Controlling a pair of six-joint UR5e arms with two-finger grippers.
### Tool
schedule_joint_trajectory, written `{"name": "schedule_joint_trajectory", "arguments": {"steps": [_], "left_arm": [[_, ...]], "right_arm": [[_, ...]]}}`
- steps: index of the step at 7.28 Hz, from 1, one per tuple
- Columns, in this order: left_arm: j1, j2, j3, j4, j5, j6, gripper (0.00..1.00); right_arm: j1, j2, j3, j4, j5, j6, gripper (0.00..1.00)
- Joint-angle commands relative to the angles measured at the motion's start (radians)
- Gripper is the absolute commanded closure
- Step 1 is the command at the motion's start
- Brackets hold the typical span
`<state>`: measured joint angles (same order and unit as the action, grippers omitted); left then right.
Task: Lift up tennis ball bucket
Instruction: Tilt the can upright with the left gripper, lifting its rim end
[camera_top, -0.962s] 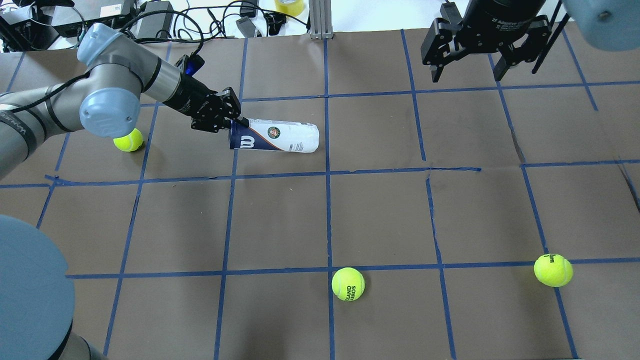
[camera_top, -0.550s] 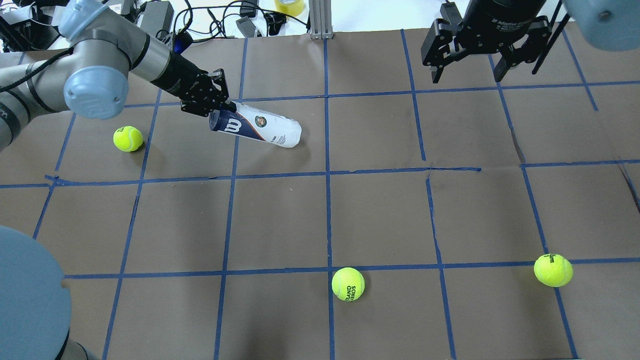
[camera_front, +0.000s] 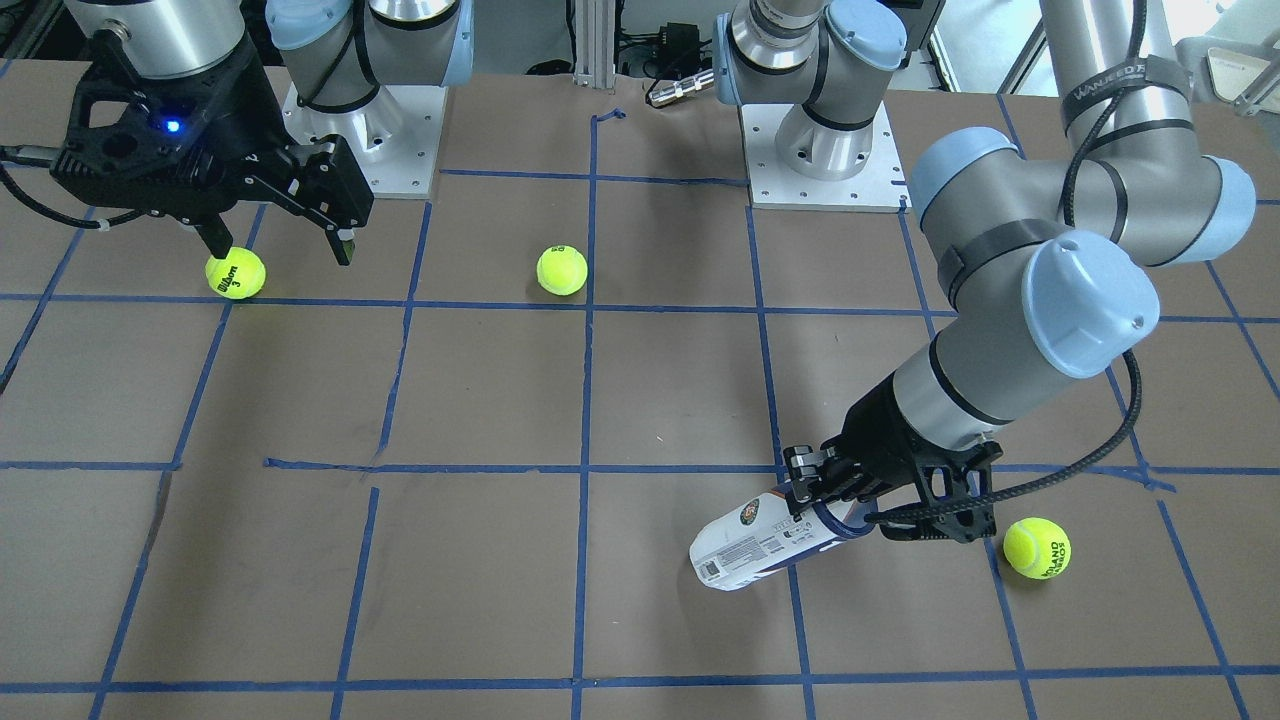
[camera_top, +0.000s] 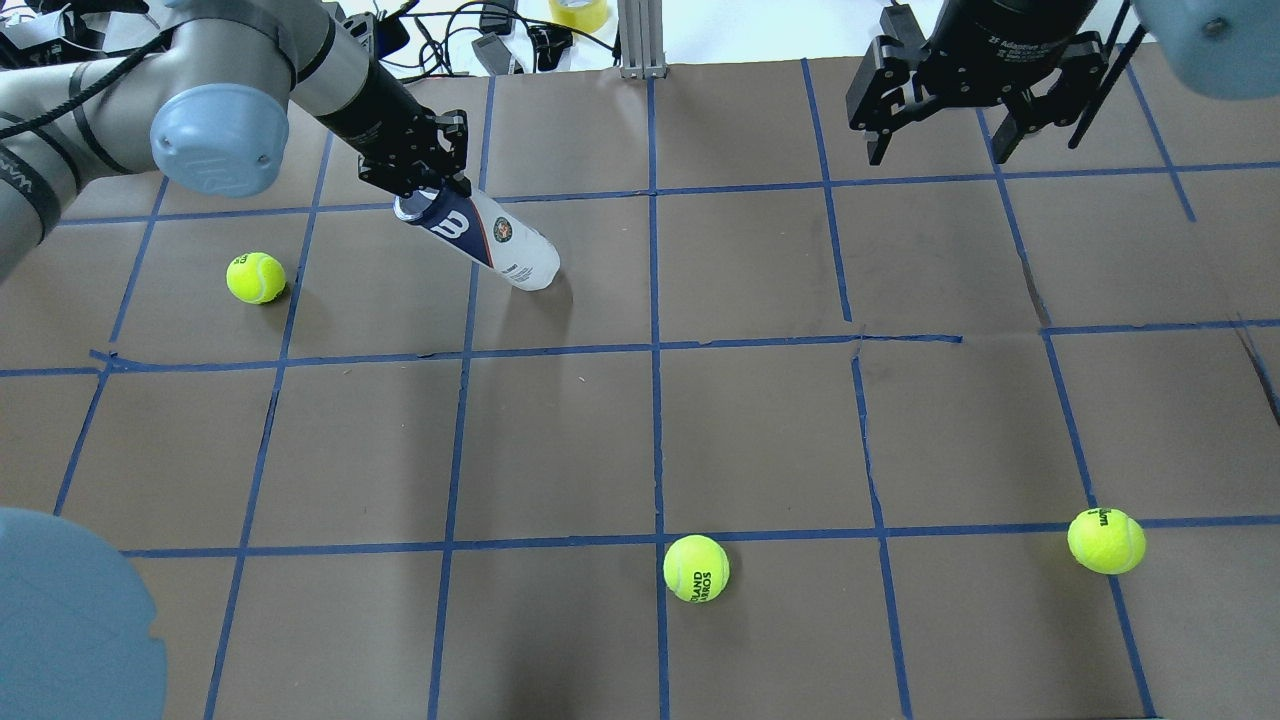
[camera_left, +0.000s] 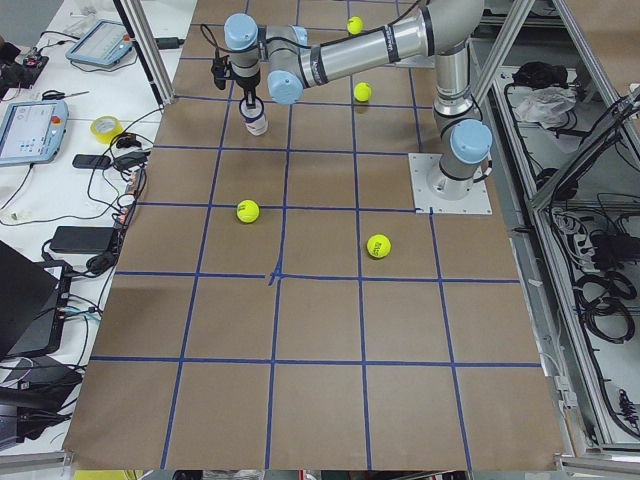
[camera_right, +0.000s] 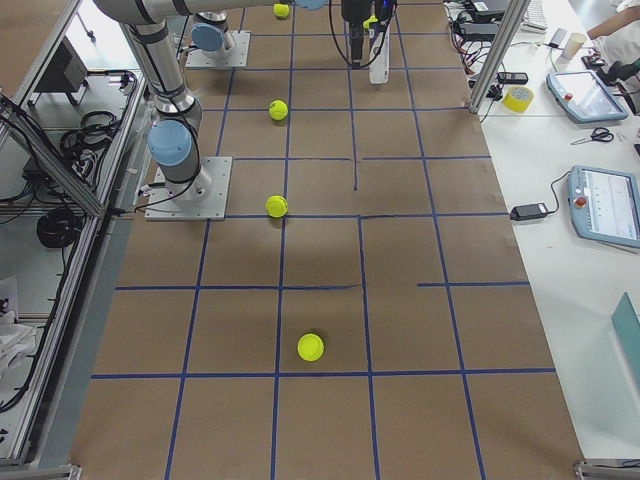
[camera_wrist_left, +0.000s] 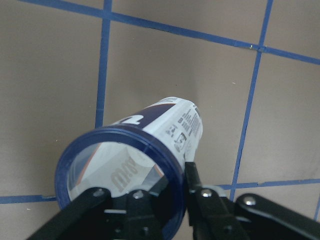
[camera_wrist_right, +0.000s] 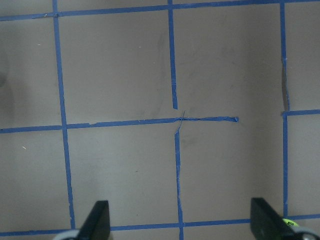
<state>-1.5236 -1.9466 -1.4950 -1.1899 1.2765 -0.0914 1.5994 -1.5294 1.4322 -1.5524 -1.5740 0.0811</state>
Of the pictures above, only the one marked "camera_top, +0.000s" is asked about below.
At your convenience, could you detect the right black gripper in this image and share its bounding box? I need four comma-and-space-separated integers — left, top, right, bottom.
846, 1, 1107, 167

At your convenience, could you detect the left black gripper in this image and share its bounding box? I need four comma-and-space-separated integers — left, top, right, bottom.
357, 102, 474, 223

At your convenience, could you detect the white blue tennis ball can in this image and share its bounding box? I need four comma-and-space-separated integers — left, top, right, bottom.
406, 190, 561, 292

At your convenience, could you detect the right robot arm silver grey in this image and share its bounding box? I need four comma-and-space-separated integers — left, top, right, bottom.
845, 1, 1279, 165

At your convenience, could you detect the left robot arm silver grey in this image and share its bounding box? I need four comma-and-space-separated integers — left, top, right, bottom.
1, 1, 471, 719

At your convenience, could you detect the tennis ball near left gripper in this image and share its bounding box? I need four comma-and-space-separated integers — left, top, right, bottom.
225, 252, 287, 305

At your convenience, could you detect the tennis ball Roland Garros centre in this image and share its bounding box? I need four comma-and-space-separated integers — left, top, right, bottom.
662, 534, 731, 603

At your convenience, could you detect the tennis ball Wilson right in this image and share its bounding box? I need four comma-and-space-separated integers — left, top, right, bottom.
1068, 507, 1148, 577

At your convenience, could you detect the grey small adapter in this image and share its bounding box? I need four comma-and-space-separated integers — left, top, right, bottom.
472, 33, 525, 76

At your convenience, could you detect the yellow tape roll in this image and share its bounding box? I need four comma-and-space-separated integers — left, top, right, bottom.
547, 0, 611, 35

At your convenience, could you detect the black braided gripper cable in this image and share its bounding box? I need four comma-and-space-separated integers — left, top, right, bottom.
1068, 20, 1146, 151

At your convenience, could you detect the black cable bundle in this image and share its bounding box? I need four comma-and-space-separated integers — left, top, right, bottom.
330, 0, 621, 79

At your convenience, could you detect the aluminium frame post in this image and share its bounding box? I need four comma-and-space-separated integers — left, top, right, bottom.
617, 0, 669, 79

